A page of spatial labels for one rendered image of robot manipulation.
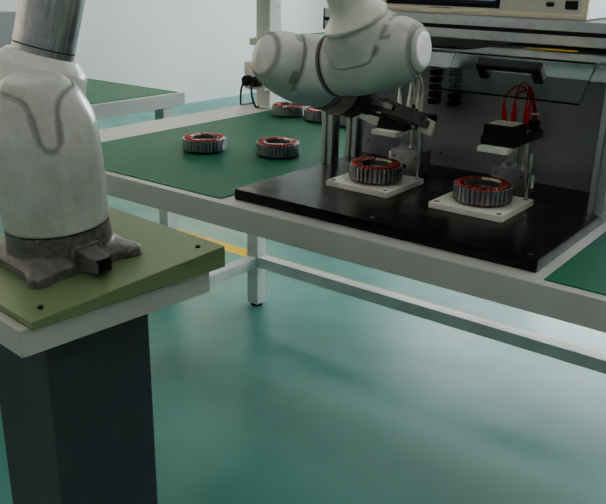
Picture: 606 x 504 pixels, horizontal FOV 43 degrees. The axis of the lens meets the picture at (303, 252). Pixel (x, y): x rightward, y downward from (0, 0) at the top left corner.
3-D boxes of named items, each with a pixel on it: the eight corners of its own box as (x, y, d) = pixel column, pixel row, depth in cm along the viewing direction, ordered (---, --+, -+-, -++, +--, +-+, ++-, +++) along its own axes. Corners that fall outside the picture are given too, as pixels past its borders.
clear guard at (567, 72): (578, 105, 117) (584, 65, 115) (437, 89, 130) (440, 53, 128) (638, 85, 141) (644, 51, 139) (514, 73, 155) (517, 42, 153)
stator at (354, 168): (384, 188, 154) (385, 170, 153) (338, 179, 161) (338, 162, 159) (411, 178, 163) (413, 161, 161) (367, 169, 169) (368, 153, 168)
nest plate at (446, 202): (501, 223, 139) (502, 216, 138) (427, 207, 147) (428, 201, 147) (533, 205, 150) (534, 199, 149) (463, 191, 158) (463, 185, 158)
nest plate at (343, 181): (386, 198, 152) (387, 192, 152) (325, 185, 161) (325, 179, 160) (423, 183, 164) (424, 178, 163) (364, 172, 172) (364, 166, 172)
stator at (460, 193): (493, 212, 141) (495, 192, 139) (441, 199, 148) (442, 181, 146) (522, 200, 148) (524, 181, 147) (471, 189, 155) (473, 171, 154)
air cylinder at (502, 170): (523, 197, 155) (527, 170, 153) (489, 190, 160) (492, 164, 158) (533, 192, 159) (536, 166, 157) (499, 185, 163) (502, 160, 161)
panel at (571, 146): (629, 199, 155) (656, 46, 145) (357, 151, 193) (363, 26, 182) (631, 198, 156) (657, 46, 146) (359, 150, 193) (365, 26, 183)
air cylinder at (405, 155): (418, 177, 169) (420, 152, 167) (389, 171, 173) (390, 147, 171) (429, 172, 173) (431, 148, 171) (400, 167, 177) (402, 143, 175)
